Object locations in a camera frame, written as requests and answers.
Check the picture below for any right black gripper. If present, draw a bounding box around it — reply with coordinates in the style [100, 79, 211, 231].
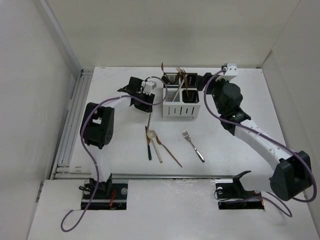
[196, 72, 230, 115]

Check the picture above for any copper knife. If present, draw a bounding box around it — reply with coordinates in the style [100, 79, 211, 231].
[183, 73, 189, 99]

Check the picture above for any silver metal chopstick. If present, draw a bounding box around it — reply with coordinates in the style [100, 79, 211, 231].
[147, 112, 153, 131]
[172, 80, 185, 102]

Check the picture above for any gold fork dark handle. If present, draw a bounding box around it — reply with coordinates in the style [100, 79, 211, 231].
[175, 67, 183, 77]

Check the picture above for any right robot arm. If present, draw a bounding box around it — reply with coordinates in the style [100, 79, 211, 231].
[199, 69, 318, 203]

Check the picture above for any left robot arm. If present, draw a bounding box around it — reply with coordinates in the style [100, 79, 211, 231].
[79, 76, 161, 199]

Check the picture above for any black rear utensil holder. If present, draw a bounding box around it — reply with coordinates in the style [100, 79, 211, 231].
[161, 73, 198, 89]

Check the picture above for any white front utensil holder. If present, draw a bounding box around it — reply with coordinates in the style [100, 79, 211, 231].
[162, 88, 201, 119]

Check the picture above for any white ceramic soup spoon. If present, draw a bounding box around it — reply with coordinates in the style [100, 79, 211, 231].
[147, 130, 163, 164]

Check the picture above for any rose gold fork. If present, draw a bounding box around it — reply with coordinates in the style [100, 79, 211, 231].
[156, 136, 183, 168]

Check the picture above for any silver fork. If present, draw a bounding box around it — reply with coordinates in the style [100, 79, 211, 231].
[182, 130, 205, 163]

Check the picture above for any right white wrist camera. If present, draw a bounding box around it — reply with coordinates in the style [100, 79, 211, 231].
[216, 63, 238, 82]

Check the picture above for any gold knife dark handle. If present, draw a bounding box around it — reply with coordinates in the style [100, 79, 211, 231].
[145, 126, 152, 161]

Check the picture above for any aluminium front rail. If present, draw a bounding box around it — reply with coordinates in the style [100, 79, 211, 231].
[111, 173, 233, 180]

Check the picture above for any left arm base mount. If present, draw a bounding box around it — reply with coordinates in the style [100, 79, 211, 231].
[79, 177, 128, 211]

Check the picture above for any aluminium frame rail left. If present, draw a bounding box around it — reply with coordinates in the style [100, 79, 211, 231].
[48, 68, 94, 180]

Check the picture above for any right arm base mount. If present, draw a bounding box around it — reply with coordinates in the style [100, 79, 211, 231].
[214, 170, 265, 210]

